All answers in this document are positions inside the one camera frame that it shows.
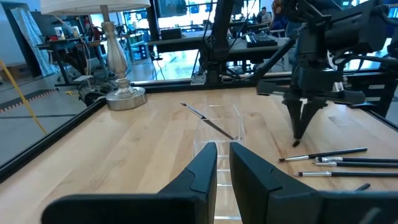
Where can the black fluffy-head makeup brush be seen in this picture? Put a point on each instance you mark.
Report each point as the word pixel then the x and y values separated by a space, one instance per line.
pixel 326 154

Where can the black aluminium table frame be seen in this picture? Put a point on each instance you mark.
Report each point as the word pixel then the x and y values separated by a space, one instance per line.
pixel 46 142

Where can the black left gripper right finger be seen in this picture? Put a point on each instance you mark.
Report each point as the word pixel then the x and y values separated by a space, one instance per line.
pixel 264 205

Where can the clear acrylic brush organizer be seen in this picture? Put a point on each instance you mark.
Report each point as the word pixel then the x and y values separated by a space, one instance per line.
pixel 222 161

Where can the black keyboard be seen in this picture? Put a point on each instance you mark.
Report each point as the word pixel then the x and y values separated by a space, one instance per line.
pixel 261 40

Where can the white shade silver table lamp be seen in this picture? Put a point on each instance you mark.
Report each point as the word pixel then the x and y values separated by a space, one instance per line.
pixel 124 96

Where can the crinkled silver sheet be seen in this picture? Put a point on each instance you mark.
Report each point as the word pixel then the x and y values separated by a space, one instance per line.
pixel 31 40

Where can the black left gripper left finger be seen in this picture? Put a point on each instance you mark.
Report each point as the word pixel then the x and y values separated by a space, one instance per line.
pixel 174 208

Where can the person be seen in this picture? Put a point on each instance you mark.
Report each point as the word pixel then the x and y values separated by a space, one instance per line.
pixel 264 15
pixel 279 17

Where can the dark workbench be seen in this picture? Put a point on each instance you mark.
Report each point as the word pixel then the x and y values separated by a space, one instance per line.
pixel 62 42

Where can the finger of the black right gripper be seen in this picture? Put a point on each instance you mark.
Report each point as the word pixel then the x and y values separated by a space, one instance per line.
pixel 293 115
pixel 311 110

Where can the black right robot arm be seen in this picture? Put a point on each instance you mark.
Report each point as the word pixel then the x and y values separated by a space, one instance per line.
pixel 217 31

